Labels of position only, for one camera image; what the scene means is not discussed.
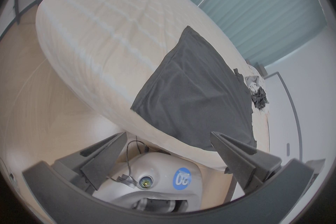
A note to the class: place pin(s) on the bed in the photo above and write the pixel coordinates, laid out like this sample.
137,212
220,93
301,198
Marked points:
105,34

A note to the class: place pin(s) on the pile of clothes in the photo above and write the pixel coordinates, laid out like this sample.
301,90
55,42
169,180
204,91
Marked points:
259,99

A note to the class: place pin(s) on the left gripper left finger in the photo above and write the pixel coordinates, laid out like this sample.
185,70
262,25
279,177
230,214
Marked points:
105,162

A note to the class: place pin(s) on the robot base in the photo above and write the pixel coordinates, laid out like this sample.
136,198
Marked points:
162,165

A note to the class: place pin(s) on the black T-shirt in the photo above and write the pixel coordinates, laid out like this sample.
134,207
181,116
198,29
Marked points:
196,99

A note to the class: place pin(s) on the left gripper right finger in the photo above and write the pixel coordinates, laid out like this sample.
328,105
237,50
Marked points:
233,162

